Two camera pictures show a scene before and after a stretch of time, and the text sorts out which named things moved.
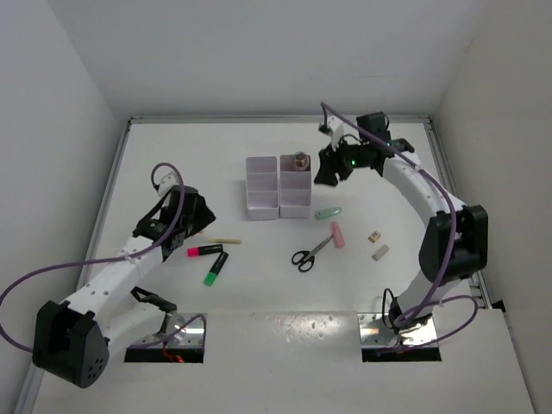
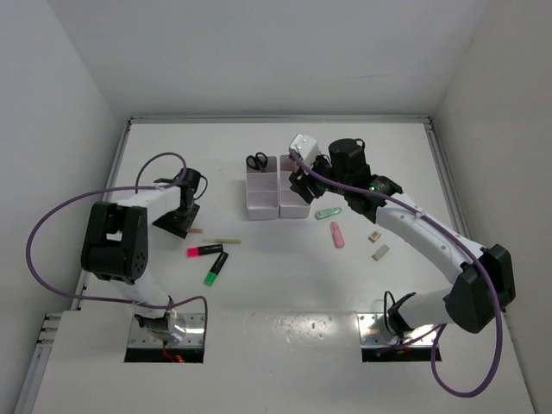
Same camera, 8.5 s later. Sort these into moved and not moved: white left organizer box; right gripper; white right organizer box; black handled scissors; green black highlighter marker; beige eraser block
Moved: right gripper; black handled scissors
Not moved: beige eraser block; white left organizer box; white right organizer box; green black highlighter marker
